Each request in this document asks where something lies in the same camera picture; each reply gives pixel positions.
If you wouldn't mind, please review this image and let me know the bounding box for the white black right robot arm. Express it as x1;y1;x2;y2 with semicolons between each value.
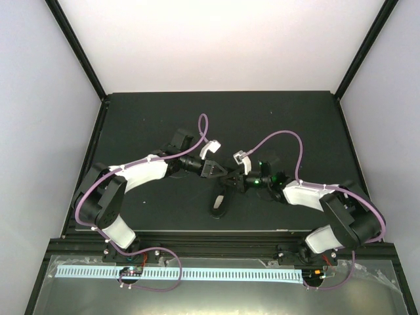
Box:
210;161;386;264

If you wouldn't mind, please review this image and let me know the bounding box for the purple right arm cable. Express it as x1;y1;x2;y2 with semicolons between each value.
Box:
244;130;385;291

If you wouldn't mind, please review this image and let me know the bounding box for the black left corner frame post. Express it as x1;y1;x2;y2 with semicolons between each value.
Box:
45;0;107;101

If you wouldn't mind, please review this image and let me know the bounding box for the black front mounting rail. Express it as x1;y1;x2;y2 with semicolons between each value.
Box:
49;229;398;263

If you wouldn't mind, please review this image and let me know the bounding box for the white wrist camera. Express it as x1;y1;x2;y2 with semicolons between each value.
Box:
199;140;221;160
233;150;252;175

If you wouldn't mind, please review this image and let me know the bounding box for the left green circuit board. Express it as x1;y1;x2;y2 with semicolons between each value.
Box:
119;266;143;276

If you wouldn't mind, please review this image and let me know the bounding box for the black corner frame post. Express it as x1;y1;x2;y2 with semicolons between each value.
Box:
45;0;107;101
334;0;399;101

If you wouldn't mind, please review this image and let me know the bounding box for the black shoelace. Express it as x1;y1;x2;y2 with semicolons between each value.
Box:
222;157;243;178

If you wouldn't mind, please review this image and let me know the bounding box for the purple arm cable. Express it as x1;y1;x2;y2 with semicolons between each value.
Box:
75;113;211;293
244;130;385;291

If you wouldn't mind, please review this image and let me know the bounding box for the green circuit board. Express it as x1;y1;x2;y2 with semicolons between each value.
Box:
119;266;143;276
302;269;336;280

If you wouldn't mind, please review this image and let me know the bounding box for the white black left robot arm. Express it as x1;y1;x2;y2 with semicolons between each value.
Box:
71;129;228;262

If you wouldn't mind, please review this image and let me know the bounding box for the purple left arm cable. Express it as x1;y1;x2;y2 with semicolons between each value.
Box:
75;113;211;293

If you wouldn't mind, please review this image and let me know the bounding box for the black canvas shoe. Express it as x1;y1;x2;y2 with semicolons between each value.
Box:
209;177;237;219

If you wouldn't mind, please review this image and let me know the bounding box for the black right corner frame post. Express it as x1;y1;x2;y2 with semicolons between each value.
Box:
334;0;399;101

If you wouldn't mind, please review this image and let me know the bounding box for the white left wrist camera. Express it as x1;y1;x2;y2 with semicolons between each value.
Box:
199;140;221;160

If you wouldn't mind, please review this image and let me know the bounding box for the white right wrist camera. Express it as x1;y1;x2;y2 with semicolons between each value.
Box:
233;150;252;175

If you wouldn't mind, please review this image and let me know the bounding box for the white slotted cable duct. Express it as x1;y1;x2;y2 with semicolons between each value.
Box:
54;265;303;284

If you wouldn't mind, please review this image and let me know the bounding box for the right green circuit board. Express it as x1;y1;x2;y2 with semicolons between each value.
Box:
302;269;336;280

